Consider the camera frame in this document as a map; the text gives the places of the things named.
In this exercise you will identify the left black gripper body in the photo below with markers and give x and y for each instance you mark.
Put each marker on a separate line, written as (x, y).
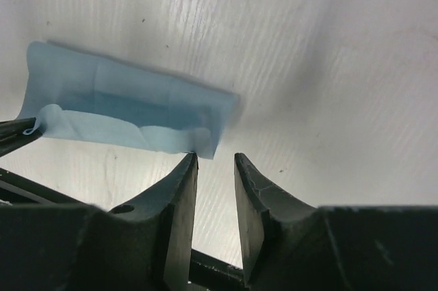
(16, 189)

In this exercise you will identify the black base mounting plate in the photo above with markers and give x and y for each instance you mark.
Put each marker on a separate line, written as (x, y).
(209, 273)

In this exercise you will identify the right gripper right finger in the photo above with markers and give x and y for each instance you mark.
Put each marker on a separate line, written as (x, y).
(289, 245)

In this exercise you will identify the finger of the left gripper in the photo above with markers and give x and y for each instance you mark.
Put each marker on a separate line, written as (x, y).
(17, 133)

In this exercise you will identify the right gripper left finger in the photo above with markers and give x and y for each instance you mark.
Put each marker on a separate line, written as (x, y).
(142, 244)

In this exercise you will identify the blue cleaning cloth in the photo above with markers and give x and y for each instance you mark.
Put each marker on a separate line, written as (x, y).
(76, 96)

